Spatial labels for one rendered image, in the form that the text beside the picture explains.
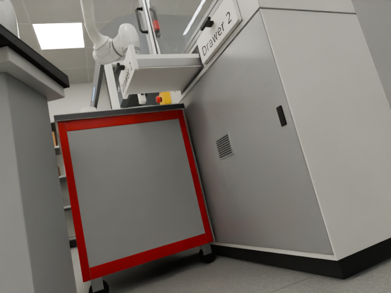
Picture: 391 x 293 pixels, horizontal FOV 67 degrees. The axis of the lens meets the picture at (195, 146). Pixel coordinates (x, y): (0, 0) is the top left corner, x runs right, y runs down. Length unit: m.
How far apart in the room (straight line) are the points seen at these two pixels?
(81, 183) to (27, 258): 0.54
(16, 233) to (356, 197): 0.89
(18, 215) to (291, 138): 0.72
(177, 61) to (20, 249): 0.86
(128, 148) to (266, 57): 0.71
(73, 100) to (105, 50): 4.11
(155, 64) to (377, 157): 0.85
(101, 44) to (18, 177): 1.06
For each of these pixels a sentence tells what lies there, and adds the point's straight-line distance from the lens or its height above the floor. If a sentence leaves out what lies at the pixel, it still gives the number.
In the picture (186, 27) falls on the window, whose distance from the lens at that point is 1.48.
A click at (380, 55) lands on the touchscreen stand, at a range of 0.52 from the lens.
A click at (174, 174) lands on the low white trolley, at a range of 1.35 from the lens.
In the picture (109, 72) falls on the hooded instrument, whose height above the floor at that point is 1.29.
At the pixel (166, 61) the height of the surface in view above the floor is 0.86.
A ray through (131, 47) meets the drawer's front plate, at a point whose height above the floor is 0.91.
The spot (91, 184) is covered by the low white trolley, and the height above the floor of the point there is 0.45.
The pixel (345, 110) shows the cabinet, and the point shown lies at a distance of 1.02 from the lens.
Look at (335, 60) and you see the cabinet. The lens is 1.08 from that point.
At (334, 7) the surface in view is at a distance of 1.21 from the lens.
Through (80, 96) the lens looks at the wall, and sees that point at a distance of 5.82.
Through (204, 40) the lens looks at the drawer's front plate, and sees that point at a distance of 1.24.
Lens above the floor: 0.30
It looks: 10 degrees up
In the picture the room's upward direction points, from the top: 13 degrees counter-clockwise
